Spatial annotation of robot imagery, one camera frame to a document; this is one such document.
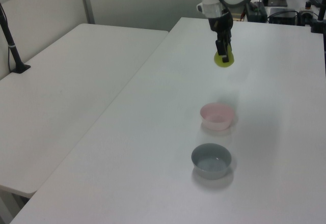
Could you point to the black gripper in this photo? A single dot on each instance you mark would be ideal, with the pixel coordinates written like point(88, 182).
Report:
point(221, 23)

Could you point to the green pear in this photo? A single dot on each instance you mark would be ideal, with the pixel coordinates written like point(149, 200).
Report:
point(219, 60)

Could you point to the pink plastic bowl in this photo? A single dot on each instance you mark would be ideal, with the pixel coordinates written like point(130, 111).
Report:
point(216, 118)

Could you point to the grey plastic bowl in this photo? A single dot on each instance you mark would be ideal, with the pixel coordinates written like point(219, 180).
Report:
point(211, 164)

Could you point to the black box with green parts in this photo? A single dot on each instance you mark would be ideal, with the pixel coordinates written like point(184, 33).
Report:
point(256, 11)

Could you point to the black electronics box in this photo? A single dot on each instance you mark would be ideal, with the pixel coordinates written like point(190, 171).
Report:
point(282, 16)

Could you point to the grey device with red button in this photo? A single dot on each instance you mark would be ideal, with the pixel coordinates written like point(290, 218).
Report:
point(305, 11)

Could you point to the black clamp stand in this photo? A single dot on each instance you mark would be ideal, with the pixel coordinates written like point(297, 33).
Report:
point(319, 17)

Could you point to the white side table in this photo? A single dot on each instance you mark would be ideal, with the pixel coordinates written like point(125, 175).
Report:
point(58, 101)

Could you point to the black camera pole with base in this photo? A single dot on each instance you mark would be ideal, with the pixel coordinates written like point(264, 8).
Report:
point(12, 48)

